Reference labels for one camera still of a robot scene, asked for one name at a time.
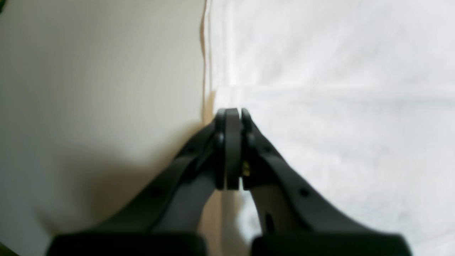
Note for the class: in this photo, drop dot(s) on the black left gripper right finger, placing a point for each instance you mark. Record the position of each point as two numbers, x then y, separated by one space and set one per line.
295 219

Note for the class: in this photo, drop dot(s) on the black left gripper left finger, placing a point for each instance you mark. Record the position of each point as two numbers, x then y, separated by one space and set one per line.
163 218

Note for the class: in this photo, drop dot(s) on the white printed T-shirt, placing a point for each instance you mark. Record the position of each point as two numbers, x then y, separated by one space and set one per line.
358 97

